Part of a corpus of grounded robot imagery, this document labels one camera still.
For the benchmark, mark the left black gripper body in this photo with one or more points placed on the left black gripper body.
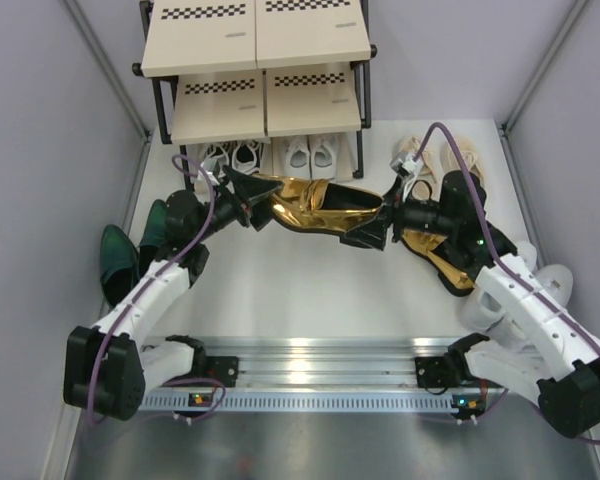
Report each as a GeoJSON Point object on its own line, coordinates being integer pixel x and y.
{"type": "Point", "coordinates": [235, 205]}

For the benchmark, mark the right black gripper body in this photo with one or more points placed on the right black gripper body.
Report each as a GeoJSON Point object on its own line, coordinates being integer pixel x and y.
{"type": "Point", "coordinates": [391, 214]}

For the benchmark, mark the black white sneaker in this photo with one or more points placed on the black white sneaker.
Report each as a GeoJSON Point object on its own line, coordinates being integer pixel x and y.
{"type": "Point", "coordinates": [246, 156]}
{"type": "Point", "coordinates": [220, 150]}

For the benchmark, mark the gold loafer one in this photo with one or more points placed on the gold loafer one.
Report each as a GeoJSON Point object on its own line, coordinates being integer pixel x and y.
{"type": "Point", "coordinates": [454, 265]}
{"type": "Point", "coordinates": [321, 206]}

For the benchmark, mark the white sneaker one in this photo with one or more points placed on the white sneaker one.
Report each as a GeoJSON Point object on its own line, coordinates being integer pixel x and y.
{"type": "Point", "coordinates": [294, 157]}
{"type": "Point", "coordinates": [324, 151]}

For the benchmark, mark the green pointed shoe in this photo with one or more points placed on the green pointed shoe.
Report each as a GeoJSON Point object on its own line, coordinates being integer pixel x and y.
{"type": "Point", "coordinates": [118, 264]}
{"type": "Point", "coordinates": [154, 235]}

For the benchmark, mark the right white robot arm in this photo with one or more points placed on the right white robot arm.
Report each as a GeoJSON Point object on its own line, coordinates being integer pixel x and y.
{"type": "Point", "coordinates": [521, 337]}

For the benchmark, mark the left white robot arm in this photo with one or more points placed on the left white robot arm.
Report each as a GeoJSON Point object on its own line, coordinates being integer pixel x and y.
{"type": "Point", "coordinates": [140, 310]}

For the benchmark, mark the beige black-framed shoe shelf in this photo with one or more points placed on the beige black-framed shoe shelf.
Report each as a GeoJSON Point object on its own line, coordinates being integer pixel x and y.
{"type": "Point", "coordinates": [260, 71]}

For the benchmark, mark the beige sneaker left one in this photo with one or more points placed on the beige sneaker left one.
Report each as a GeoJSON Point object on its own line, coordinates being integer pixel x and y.
{"type": "Point", "coordinates": [423, 173]}

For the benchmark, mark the beige sneaker one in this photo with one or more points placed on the beige sneaker one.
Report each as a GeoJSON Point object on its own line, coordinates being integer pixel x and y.
{"type": "Point", "coordinates": [470, 156]}
{"type": "Point", "coordinates": [423, 173]}

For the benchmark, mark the beige sneaker right one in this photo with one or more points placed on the beige sneaker right one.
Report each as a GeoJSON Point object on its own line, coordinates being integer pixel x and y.
{"type": "Point", "coordinates": [470, 156]}

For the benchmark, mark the white chunky sneaker left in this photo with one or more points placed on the white chunky sneaker left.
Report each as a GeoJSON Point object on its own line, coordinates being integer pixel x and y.
{"type": "Point", "coordinates": [482, 314]}

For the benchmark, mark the white chunky sneaker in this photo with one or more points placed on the white chunky sneaker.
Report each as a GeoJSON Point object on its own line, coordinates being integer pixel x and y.
{"type": "Point", "coordinates": [557, 279]}
{"type": "Point", "coordinates": [482, 314]}

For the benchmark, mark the white chunky sneaker right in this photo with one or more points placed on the white chunky sneaker right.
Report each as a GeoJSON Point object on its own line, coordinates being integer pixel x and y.
{"type": "Point", "coordinates": [557, 279]}

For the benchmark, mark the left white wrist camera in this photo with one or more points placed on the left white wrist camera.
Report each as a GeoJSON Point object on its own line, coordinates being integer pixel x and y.
{"type": "Point", "coordinates": [213, 167]}

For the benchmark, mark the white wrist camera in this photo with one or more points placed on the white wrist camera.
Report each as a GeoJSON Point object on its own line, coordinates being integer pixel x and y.
{"type": "Point", "coordinates": [405, 165]}
{"type": "Point", "coordinates": [213, 167]}

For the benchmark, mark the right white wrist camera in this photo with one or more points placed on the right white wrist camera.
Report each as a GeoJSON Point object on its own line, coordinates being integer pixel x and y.
{"type": "Point", "coordinates": [405, 165]}

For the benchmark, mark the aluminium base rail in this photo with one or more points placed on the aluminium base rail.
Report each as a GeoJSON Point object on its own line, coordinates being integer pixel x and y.
{"type": "Point", "coordinates": [293, 364]}

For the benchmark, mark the perforated grey cable duct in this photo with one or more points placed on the perforated grey cable duct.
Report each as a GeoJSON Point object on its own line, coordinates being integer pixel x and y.
{"type": "Point", "coordinates": [236, 401]}

